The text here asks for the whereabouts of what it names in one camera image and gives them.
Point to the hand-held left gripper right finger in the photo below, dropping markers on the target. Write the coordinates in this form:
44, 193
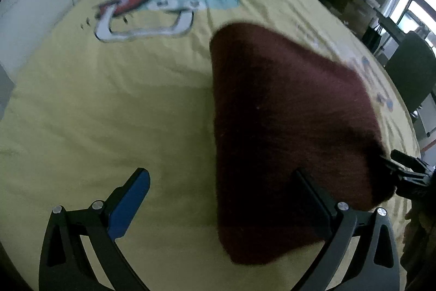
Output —
318, 209

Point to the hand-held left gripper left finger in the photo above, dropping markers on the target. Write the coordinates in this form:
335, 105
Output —
131, 209

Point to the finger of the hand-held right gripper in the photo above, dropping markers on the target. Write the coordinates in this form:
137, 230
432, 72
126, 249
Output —
407, 158
403, 173

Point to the dark red knit sweater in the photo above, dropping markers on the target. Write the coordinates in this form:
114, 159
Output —
289, 127

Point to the person's right hand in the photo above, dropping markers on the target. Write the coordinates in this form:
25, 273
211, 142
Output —
419, 229

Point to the dark office chair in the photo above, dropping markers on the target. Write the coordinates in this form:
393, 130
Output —
412, 72

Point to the yellow printed bed sheet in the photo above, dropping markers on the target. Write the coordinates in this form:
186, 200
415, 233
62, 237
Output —
119, 107

